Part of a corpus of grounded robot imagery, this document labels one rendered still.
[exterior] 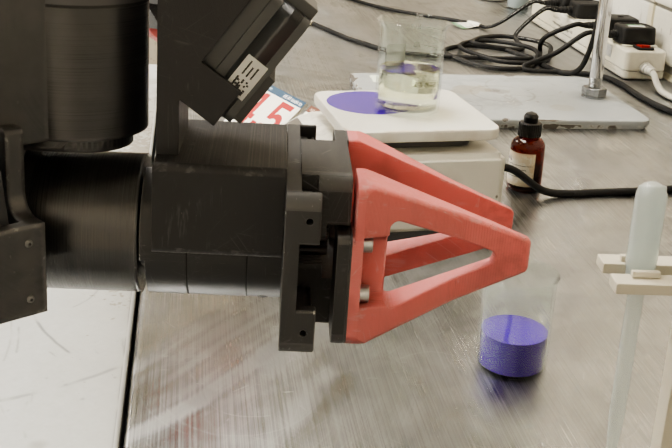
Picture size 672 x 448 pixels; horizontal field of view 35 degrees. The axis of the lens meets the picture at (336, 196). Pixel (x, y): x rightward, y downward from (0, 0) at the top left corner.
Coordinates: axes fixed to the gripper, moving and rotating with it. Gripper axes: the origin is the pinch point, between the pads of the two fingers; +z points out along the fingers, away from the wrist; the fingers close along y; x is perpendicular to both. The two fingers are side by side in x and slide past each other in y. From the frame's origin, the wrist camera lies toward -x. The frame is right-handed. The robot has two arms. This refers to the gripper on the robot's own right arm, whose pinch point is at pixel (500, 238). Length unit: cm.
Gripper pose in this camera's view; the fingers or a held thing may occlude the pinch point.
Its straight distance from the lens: 44.7
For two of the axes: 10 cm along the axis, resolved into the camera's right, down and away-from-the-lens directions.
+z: 10.0, 0.5, 0.6
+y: -0.4, -3.3, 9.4
